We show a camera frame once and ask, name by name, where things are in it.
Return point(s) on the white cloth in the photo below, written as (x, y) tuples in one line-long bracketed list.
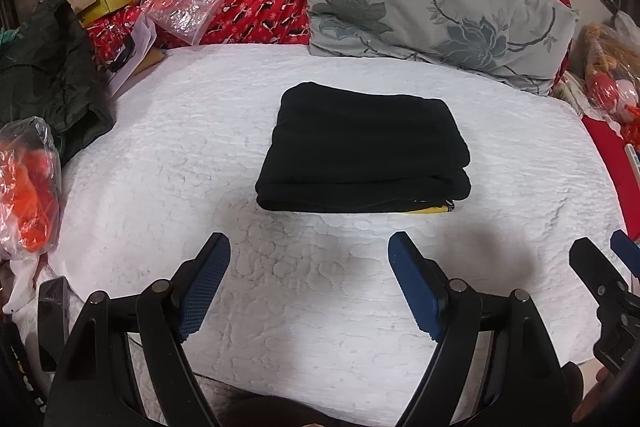
[(22, 279)]

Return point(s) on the plain red blanket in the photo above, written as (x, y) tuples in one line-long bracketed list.
[(607, 152)]

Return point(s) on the dark green jacket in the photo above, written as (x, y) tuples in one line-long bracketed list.
[(45, 72)]

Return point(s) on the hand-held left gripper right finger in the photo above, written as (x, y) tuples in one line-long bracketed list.
[(415, 287)]

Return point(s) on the orange item in plastic bag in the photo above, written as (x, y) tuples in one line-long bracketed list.
[(27, 197)]

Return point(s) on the black pants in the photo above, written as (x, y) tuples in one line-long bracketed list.
[(360, 142)]

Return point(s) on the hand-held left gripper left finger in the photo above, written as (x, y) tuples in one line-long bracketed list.
[(205, 287)]

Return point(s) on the white quilted blanket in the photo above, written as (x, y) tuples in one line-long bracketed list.
[(200, 132)]

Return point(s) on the cream floral cloth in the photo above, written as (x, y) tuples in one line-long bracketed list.
[(570, 94)]

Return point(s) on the person's right hand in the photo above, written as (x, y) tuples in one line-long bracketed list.
[(595, 397)]

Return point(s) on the white and blue remote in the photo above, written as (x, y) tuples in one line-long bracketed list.
[(634, 157)]

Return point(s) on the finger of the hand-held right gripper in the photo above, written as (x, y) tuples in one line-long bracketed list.
[(592, 269), (627, 252)]

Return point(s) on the black box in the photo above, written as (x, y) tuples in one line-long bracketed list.
[(52, 312)]

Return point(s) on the grey floral pillow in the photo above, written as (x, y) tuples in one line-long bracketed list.
[(425, 7)]

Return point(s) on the printed paper sheet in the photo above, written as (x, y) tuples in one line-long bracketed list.
[(142, 37)]

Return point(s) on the plush toy in plastic bag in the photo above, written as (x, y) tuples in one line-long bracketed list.
[(610, 77)]

